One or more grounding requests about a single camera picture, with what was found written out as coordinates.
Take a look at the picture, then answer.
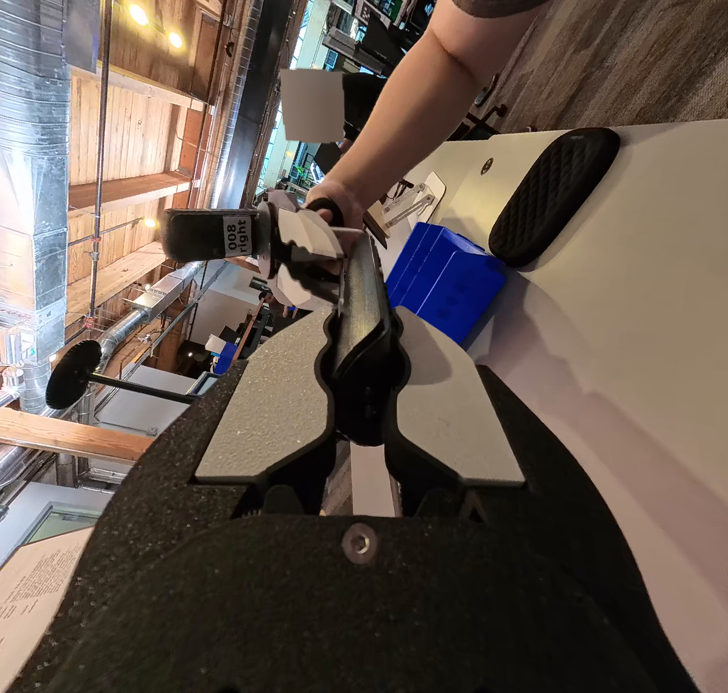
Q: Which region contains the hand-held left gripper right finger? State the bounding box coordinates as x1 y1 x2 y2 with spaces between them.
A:
386 305 527 516

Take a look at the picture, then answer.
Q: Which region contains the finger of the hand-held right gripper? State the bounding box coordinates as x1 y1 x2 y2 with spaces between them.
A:
276 261 342 313
280 209 347 261

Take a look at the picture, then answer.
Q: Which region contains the metal folding stand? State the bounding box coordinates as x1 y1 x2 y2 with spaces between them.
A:
382 172 446 229

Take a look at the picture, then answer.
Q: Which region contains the black wrist rest pad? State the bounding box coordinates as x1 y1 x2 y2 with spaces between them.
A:
488 127 622 269

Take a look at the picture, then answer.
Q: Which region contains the silver ventilation duct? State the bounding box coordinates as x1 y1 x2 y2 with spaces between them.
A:
97 261 206 358

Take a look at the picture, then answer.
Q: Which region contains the black remote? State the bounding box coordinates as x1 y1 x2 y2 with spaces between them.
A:
330 238 396 446

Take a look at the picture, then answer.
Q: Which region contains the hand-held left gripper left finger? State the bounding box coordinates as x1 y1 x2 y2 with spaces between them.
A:
193 305 339 515

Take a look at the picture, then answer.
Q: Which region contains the large silver duct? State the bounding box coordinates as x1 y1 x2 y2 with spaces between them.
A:
0 0 72 415

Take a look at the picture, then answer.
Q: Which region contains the blue plastic bin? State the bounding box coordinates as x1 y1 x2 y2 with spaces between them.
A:
386 221 507 348

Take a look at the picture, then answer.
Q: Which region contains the printed instruction sheet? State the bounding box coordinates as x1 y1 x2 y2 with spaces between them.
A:
0 525 94 665

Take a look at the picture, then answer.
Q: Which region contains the person's right forearm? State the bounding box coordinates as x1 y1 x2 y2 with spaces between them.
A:
324 0 541 228

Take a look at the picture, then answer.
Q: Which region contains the person's right hand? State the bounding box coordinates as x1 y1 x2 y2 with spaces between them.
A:
304 178 370 233

